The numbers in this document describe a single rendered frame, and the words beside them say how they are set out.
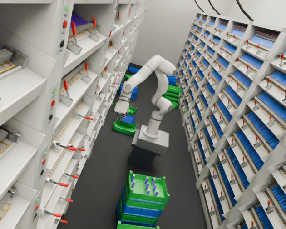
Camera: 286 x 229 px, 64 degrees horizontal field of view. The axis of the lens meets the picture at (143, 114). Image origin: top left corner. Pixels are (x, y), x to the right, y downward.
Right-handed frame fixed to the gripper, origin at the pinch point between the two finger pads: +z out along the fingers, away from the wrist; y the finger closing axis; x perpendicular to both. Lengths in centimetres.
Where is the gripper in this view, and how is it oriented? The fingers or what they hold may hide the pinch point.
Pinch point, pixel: (118, 119)
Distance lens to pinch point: 180.4
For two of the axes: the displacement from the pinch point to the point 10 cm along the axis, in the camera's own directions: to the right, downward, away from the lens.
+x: -2.3, -2.7, -9.4
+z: -2.7, 9.4, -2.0
